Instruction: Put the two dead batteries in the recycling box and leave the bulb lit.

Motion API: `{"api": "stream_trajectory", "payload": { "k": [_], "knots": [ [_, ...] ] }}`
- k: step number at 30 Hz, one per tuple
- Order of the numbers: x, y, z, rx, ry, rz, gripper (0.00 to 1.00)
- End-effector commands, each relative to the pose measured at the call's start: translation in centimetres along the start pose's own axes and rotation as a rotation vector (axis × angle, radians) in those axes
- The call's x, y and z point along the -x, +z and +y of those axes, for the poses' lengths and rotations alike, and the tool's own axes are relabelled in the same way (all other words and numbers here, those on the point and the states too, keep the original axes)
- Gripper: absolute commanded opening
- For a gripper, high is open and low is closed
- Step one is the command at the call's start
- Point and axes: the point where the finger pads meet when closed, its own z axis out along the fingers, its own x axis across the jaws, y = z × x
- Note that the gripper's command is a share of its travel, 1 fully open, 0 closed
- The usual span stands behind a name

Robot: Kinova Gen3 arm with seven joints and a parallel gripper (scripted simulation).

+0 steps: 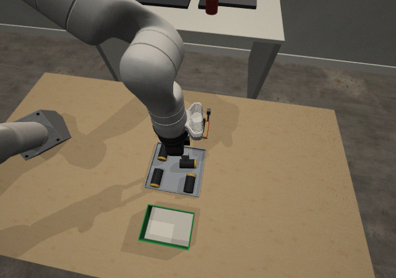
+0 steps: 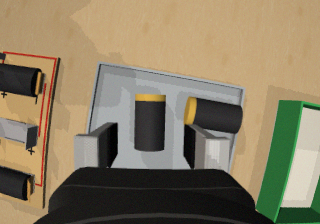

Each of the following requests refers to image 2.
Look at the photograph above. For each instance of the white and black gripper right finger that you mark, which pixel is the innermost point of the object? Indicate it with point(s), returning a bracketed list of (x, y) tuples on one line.
[(202, 150)]

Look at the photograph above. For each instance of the black cylinder with yellow top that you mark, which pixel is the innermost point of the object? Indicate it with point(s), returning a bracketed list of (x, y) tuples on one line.
[(19, 80), (13, 183), (149, 132), (213, 115)]

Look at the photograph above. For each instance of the light grey shallow tray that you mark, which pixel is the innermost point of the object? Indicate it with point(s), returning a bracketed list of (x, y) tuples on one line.
[(113, 100)]

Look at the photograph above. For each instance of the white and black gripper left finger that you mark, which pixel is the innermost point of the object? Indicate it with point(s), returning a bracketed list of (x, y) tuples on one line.
[(98, 148)]

